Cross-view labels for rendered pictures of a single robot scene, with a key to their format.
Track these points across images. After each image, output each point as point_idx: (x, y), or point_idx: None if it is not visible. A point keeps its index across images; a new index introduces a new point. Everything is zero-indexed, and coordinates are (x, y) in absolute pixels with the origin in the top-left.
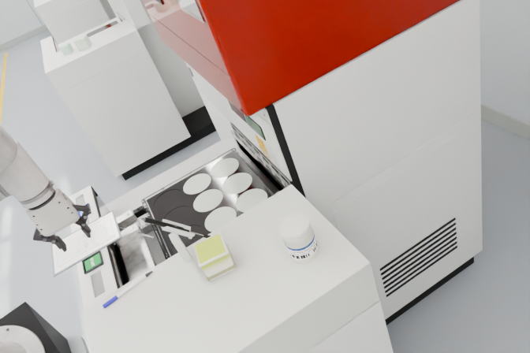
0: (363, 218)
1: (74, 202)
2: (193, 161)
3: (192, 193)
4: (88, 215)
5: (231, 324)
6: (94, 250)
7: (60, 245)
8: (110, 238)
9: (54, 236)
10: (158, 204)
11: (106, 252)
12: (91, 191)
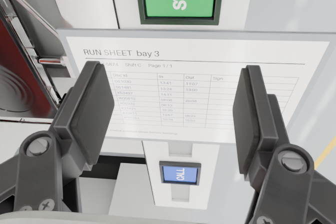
0: None
1: (192, 196)
2: (15, 139)
3: None
4: (167, 159)
5: None
6: (164, 44)
7: (260, 107)
8: (103, 55)
9: (270, 198)
10: (23, 92)
11: None
12: (155, 197)
